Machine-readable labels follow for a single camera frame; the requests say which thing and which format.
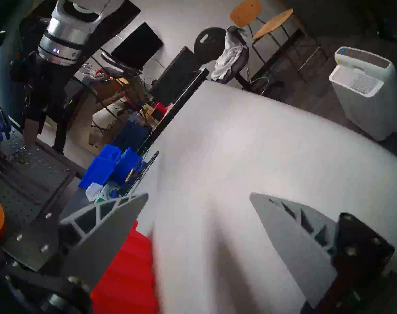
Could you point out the blue plastic bin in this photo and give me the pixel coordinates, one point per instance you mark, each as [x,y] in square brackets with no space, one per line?
[126,166]
[100,167]

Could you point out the red plastic storage box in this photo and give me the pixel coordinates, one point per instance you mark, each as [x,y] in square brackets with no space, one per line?
[126,277]

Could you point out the black equipment case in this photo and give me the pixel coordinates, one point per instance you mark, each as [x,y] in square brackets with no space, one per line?
[178,74]

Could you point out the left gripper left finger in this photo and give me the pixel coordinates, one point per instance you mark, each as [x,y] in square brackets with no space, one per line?
[97,241]

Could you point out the white cloth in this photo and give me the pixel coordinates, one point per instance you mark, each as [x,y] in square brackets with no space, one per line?
[229,58]

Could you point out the wooden chair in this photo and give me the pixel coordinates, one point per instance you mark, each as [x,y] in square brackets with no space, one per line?
[247,10]

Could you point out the red plastic container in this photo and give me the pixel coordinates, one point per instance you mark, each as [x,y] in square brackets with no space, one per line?
[159,110]

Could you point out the white tissue sheet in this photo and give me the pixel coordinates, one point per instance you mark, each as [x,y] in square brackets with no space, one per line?
[93,191]

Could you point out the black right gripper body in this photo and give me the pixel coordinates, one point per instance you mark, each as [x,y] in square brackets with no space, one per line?
[44,84]

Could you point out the white air purifier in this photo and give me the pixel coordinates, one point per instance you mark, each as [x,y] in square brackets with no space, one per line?
[365,104]

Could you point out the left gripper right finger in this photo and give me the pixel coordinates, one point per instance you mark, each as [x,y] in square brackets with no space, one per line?
[296,244]

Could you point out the blue spring clamps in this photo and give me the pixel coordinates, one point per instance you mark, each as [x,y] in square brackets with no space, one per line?
[0,123]

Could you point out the black monitor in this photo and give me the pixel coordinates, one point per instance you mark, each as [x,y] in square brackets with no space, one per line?
[136,48]

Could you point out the dark blue storage crate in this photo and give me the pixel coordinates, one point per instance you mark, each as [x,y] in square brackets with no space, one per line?
[133,133]

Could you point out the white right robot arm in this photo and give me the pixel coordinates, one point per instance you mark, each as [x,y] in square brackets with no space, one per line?
[77,28]

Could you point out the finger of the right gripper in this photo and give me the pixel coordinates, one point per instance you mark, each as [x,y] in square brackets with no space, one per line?
[59,136]
[30,131]

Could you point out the grey pegboard tool wall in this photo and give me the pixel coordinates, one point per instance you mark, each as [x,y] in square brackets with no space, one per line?
[38,172]

